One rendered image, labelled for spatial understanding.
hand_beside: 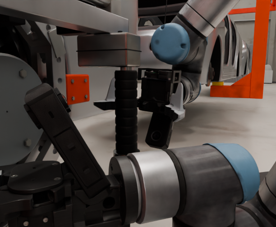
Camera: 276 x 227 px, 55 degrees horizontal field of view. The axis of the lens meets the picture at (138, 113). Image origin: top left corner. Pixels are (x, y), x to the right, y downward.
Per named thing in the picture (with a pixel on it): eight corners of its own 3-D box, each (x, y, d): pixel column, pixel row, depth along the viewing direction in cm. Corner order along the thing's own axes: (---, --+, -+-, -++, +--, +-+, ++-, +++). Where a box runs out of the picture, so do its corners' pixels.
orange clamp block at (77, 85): (42, 103, 63) (67, 100, 71) (68, 105, 60) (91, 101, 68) (40, 74, 62) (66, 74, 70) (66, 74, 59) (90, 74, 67)
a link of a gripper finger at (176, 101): (180, 84, 38) (162, 79, 47) (176, 124, 39) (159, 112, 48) (200, 85, 39) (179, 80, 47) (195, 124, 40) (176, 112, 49)
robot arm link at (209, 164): (263, 219, 31) (269, 149, 29) (180, 239, 27) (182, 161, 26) (220, 190, 38) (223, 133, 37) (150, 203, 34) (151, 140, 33)
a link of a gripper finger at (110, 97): (89, 74, 47) (135, 76, 51) (88, 107, 48) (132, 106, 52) (95, 76, 44) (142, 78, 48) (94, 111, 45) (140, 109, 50)
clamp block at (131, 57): (94, 67, 46) (94, 36, 46) (141, 67, 43) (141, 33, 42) (76, 67, 42) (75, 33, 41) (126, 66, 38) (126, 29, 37)
